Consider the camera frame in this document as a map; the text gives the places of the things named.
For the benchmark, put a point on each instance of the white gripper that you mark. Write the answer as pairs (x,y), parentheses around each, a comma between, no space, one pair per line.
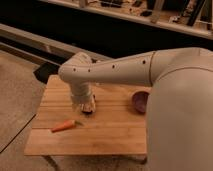
(81,93)

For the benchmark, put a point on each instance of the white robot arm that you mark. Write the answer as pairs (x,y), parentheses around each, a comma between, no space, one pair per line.
(179,113)

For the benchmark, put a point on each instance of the purple ceramic bowl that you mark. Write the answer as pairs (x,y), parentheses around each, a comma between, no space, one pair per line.
(139,101)

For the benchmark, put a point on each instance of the black snack box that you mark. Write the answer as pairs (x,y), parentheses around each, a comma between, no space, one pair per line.
(89,107)

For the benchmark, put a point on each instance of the orange carrot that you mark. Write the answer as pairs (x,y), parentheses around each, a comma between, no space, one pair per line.
(65,125)

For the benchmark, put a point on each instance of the wooden table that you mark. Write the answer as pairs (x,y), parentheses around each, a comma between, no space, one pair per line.
(115,128)

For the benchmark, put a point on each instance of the long wooden shelf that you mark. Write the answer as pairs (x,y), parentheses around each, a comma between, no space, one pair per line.
(164,20)

